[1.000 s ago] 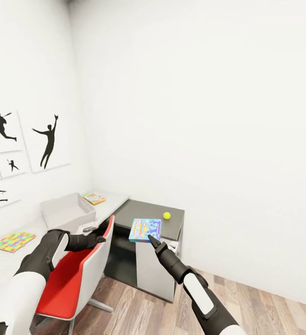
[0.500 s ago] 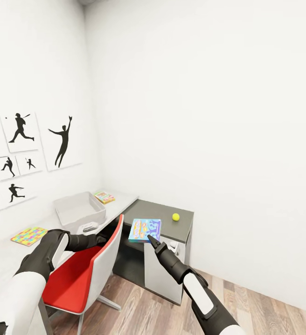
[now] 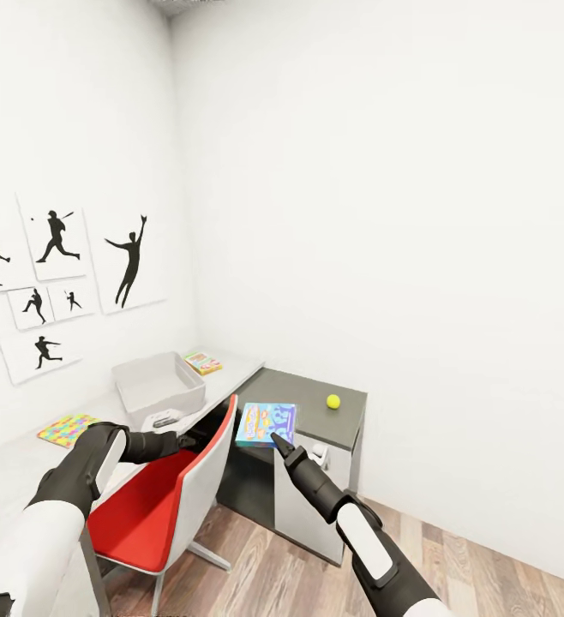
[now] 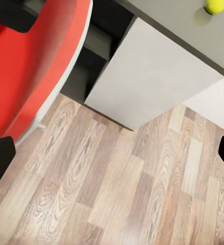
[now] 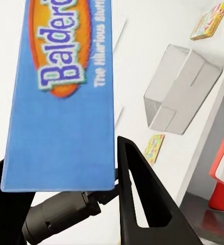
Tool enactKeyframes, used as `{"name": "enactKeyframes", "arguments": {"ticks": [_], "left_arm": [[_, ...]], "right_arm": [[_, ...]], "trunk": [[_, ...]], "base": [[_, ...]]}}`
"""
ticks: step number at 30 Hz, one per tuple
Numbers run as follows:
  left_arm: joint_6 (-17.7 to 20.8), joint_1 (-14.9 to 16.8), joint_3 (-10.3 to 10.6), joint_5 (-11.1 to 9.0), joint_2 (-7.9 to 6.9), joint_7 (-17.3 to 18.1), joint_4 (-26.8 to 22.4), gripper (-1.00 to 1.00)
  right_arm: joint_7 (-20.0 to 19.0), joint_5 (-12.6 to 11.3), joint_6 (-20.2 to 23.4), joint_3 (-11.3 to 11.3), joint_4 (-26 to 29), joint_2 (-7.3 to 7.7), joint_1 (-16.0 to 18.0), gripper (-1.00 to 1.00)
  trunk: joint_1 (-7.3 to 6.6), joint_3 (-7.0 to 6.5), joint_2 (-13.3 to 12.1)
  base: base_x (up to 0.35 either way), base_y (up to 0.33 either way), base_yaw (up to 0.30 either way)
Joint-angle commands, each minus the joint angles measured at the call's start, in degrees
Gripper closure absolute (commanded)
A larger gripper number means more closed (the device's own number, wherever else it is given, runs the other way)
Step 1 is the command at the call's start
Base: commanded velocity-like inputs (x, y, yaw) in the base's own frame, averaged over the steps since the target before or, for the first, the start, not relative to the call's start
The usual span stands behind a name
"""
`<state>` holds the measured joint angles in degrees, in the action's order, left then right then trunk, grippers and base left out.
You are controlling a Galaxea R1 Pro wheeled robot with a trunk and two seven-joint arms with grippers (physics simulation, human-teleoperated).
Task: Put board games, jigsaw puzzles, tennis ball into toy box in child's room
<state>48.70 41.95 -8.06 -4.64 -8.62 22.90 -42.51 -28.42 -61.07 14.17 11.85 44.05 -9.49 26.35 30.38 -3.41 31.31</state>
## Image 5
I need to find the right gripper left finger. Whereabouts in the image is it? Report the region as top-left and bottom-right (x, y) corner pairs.
(0, 159), (36, 245)

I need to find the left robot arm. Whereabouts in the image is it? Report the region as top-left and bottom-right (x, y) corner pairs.
(16, 167), (119, 245)

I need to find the toy box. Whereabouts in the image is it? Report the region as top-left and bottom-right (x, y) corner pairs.
(143, 44), (221, 135)

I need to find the board game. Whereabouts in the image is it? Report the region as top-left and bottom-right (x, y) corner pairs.
(189, 3), (224, 40)
(1, 0), (115, 192)

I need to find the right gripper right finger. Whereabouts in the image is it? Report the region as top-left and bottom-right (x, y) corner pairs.
(117, 136), (203, 245)

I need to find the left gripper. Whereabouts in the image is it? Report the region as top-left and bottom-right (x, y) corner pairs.
(42, 167), (119, 234)

